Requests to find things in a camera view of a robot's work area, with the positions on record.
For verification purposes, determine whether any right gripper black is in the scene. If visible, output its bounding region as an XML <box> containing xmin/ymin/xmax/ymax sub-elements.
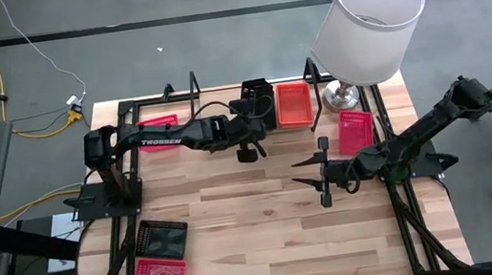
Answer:
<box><xmin>287</xmin><ymin>132</ymin><xmax>362</xmax><ymax>212</ymax></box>

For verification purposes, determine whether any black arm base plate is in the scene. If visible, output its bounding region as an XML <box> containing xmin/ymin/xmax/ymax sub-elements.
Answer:
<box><xmin>371</xmin><ymin>134</ymin><xmax>462</xmax><ymax>186</ymax></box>
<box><xmin>61</xmin><ymin>175</ymin><xmax>148</xmax><ymax>226</ymax></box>

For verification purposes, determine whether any yellow cable plug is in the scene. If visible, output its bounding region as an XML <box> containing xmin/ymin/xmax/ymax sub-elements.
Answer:
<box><xmin>66</xmin><ymin>107</ymin><xmax>85</xmax><ymax>125</ymax></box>

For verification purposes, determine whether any grey floor cable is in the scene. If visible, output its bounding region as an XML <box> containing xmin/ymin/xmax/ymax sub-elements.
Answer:
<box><xmin>0</xmin><ymin>180</ymin><xmax>89</xmax><ymax>225</ymax></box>

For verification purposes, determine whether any black beam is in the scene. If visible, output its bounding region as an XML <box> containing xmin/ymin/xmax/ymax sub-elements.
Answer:
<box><xmin>0</xmin><ymin>212</ymin><xmax>85</xmax><ymax>273</ymax></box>

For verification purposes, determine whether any short yellow floor cable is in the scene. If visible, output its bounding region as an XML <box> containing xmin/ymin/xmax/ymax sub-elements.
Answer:
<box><xmin>0</xmin><ymin>186</ymin><xmax>87</xmax><ymax>224</ymax></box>

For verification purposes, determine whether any black metal rig frame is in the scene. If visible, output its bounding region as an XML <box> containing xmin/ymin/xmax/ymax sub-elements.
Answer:
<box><xmin>41</xmin><ymin>53</ymin><xmax>476</xmax><ymax>275</ymax></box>

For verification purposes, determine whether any white paper box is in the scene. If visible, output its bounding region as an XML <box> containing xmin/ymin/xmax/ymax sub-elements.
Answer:
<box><xmin>38</xmin><ymin>210</ymin><xmax>91</xmax><ymax>275</ymax></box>

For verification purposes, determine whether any white shade table lamp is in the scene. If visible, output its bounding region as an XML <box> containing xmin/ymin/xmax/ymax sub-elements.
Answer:
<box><xmin>302</xmin><ymin>0</ymin><xmax>440</xmax><ymax>116</ymax></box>

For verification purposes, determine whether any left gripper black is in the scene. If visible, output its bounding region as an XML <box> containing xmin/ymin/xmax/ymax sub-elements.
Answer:
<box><xmin>221</xmin><ymin>95</ymin><xmax>272</xmax><ymax>166</ymax></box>

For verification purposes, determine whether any orange plastic basket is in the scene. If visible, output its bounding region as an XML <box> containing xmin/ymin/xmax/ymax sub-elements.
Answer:
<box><xmin>271</xmin><ymin>78</ymin><xmax>318</xmax><ymax>133</ymax></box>

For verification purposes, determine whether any white floor cable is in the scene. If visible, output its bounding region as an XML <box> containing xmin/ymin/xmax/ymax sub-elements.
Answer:
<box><xmin>0</xmin><ymin>0</ymin><xmax>91</xmax><ymax>113</ymax></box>

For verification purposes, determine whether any black plastic basket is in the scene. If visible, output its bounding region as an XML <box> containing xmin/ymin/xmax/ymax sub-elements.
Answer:
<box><xmin>237</xmin><ymin>76</ymin><xmax>281</xmax><ymax>135</ymax></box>
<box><xmin>129</xmin><ymin>213</ymin><xmax>193</xmax><ymax>266</ymax></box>

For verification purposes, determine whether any long yellow floor cable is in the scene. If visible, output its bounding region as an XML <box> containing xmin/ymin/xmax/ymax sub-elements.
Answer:
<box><xmin>0</xmin><ymin>0</ymin><xmax>85</xmax><ymax>145</ymax></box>

